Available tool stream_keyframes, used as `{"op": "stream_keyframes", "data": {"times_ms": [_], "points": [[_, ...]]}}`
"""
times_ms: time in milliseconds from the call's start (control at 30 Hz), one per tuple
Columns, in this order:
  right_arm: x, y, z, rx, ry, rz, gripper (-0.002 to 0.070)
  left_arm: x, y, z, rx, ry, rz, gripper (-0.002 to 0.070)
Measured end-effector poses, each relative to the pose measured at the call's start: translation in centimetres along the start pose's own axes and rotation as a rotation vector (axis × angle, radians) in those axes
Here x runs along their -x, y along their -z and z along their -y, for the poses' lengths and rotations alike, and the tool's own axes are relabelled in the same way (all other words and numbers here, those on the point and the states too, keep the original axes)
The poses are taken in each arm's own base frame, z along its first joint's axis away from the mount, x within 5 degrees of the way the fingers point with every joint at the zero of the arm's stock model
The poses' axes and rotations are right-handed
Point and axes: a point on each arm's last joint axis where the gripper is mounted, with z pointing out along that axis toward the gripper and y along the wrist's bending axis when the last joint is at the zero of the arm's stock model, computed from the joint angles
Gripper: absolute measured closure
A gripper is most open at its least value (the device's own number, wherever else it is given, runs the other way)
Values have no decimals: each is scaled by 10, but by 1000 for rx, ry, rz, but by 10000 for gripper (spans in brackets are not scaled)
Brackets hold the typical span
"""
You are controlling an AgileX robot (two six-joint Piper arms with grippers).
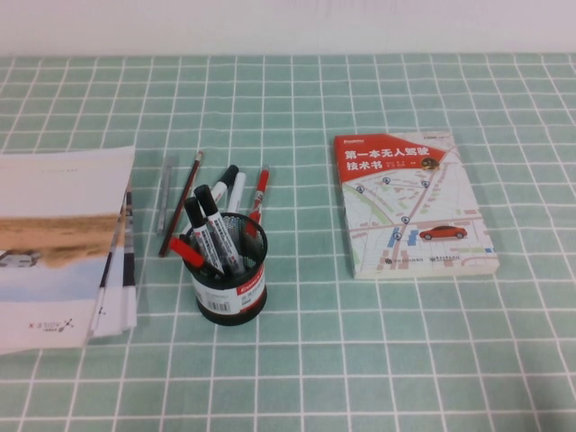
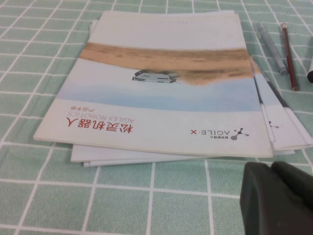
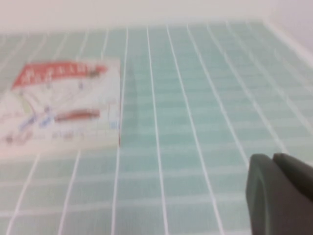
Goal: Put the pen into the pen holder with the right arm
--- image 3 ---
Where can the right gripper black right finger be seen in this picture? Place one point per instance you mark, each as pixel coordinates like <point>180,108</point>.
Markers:
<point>298,173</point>

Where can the green checked tablecloth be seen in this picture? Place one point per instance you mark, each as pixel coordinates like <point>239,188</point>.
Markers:
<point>195,122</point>

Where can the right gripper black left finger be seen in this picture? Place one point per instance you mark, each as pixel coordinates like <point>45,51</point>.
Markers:
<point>264,195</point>

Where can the book with map cover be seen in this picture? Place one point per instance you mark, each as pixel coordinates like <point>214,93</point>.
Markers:
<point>61,102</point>

